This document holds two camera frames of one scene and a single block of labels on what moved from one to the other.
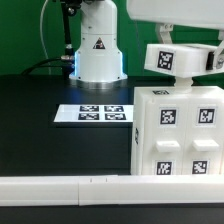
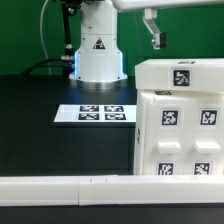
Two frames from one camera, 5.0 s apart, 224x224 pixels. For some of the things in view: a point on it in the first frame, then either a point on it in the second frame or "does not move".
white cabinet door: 164,149 does not move
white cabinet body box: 177,132 does not move
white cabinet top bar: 181,60 → 180,74
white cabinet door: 204,137 does not move
